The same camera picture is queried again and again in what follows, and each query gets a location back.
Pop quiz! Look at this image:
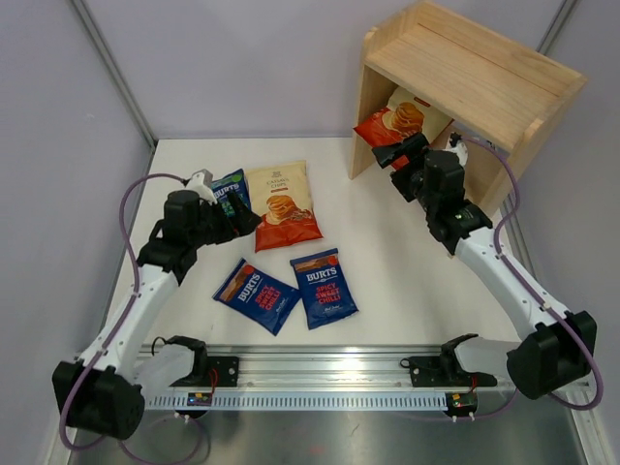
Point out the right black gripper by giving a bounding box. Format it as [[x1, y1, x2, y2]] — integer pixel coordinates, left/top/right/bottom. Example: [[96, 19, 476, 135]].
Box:
[[373, 132, 438, 214]]

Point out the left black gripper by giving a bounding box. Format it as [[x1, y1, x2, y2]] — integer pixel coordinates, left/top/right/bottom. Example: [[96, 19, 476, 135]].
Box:
[[189, 190, 261, 249]]

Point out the cassava chips bag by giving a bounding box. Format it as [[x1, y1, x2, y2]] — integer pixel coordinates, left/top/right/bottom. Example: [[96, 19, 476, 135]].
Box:
[[246, 161, 323, 252], [354, 87, 453, 148]]

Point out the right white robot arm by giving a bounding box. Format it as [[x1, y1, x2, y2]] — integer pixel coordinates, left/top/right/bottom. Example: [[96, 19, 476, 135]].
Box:
[[372, 133, 604, 410]]

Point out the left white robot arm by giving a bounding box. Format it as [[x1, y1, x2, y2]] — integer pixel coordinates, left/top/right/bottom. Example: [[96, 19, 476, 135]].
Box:
[[52, 190, 261, 440]]

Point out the wooden two-tier shelf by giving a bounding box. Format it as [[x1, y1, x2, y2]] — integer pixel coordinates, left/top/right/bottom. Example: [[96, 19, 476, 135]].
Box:
[[349, 0, 590, 229]]

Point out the Burts green blue bag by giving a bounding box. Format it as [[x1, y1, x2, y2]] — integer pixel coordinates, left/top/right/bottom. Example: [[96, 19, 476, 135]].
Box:
[[211, 169, 251, 217]]

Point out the left Burts chilli bag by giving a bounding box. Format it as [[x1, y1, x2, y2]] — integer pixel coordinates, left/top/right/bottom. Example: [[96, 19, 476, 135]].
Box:
[[212, 259, 301, 336]]

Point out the burts chilli bag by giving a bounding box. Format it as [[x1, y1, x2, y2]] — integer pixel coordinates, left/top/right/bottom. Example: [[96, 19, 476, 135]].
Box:
[[290, 248, 358, 330], [212, 259, 301, 336]]

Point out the right Burts chilli bag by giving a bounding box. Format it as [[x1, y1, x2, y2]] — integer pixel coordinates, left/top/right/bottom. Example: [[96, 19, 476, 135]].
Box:
[[290, 248, 358, 330]]

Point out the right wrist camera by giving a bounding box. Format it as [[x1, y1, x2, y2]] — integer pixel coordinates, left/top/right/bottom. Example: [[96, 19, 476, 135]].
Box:
[[445, 132, 469, 167]]

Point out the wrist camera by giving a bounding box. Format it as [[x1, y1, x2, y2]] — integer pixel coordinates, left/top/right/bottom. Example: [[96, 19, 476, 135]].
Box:
[[185, 170, 217, 204], [445, 132, 469, 167]]

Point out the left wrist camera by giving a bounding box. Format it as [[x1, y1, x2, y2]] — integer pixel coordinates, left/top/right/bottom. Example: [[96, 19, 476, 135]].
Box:
[[185, 170, 217, 204]]

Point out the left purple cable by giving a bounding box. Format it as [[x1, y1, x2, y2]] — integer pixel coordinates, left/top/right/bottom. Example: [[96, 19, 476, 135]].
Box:
[[57, 172, 214, 465]]

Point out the aluminium mounting rail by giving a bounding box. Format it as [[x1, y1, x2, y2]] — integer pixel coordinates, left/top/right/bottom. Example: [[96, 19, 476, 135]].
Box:
[[130, 344, 591, 392]]

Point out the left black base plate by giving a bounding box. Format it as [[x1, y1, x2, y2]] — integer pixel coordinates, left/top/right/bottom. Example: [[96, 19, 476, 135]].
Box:
[[170, 356, 240, 388]]

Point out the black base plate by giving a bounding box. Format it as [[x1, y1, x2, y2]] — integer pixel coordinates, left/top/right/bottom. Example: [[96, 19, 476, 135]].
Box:
[[170, 356, 240, 388], [400, 356, 498, 388]]

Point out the white slotted cable duct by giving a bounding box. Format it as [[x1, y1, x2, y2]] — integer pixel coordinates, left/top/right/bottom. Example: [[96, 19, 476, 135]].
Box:
[[145, 391, 448, 412]]

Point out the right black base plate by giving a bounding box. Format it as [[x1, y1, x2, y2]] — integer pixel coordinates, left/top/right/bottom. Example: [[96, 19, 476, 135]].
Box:
[[400, 356, 498, 388]]

